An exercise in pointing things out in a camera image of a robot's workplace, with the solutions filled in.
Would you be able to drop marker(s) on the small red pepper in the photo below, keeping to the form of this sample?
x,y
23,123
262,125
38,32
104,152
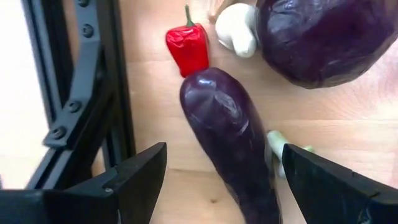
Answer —
x,y
188,46

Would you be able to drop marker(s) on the round purple cabbage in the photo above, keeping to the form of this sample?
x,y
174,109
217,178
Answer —
x,y
320,40

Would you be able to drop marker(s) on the purple eggplant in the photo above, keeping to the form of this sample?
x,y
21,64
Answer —
x,y
224,124

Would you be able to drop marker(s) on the black aluminium table frame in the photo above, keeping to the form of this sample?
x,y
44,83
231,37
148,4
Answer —
x,y
93,77

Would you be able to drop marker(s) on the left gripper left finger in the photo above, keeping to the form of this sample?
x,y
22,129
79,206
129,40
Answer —
x,y
143,180

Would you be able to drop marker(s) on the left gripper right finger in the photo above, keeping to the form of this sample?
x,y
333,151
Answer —
x,y
326,196

